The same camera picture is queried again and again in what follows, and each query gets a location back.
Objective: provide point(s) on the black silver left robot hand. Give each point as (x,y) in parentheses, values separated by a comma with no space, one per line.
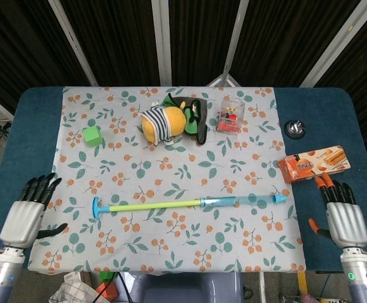
(21,224)

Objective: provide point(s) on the orange-tipped silver right robot hand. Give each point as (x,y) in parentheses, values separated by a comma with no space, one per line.
(347,224)

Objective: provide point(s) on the blue green toy syringe stick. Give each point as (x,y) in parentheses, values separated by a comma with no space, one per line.
(221,200)

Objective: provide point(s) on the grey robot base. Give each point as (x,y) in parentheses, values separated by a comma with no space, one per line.
(186,288)

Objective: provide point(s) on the orange biscuit box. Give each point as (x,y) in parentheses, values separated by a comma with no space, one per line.
(309,165)

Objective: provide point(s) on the white checkered cloth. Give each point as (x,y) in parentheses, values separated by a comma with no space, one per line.
(73,292)

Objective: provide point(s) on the small green block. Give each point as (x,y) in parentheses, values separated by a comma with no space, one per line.
(107,276)

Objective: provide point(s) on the white table leg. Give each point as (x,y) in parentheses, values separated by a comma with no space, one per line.
(262,287)

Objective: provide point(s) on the silver call bell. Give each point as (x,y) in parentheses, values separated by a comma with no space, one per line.
(294,128)

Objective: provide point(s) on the orange block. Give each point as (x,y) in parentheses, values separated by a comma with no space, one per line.
(109,292)

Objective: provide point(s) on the green foam cube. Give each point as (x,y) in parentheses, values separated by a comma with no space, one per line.
(92,136)

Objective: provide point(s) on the floral white tablecloth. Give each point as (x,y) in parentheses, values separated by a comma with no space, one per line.
(171,246)

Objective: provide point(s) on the clear box with red pieces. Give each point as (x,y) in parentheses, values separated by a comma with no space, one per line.
(230,121)

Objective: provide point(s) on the yellow plush in striped shirt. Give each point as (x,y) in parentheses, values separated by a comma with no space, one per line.
(171,121)

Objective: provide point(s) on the white stand with splayed legs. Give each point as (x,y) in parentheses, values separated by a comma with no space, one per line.
(234,38)

